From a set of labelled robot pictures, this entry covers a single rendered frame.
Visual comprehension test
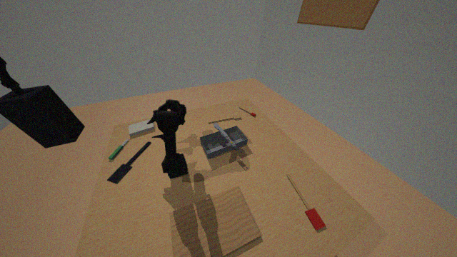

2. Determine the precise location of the tan wooden board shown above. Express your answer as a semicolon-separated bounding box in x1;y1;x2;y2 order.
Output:
169;186;261;257

